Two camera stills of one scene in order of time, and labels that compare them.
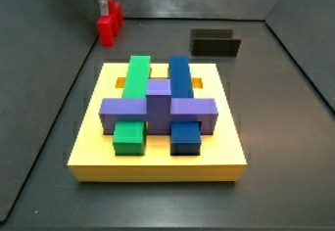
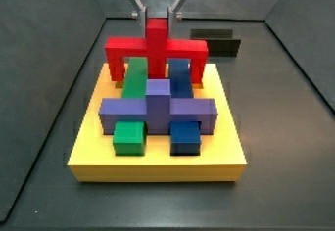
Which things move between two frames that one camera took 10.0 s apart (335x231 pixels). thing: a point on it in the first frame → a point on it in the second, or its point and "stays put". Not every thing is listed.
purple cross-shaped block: (158, 110) stays put
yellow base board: (93, 161) stays put
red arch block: (108, 23) → (157, 48)
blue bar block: (184, 132) stays put
